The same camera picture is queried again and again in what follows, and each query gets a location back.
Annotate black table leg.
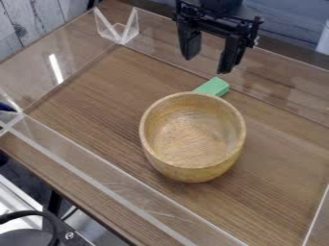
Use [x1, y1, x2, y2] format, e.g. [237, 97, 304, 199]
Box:
[49, 191, 64, 216]

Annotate green rectangular block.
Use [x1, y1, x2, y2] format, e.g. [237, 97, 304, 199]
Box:
[195, 77, 231, 97]

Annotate black cable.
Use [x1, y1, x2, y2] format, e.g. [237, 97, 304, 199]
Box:
[0, 209, 61, 246]

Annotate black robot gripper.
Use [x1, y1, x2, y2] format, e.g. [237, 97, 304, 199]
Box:
[173, 0, 264, 74]

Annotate light wooden bowl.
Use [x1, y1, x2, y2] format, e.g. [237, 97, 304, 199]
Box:
[140, 91, 248, 183]

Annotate black metal bracket with screw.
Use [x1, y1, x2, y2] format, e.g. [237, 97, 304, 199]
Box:
[42, 211, 96, 246]

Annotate clear acrylic tray enclosure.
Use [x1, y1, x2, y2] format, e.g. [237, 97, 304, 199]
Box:
[0, 2, 329, 246]

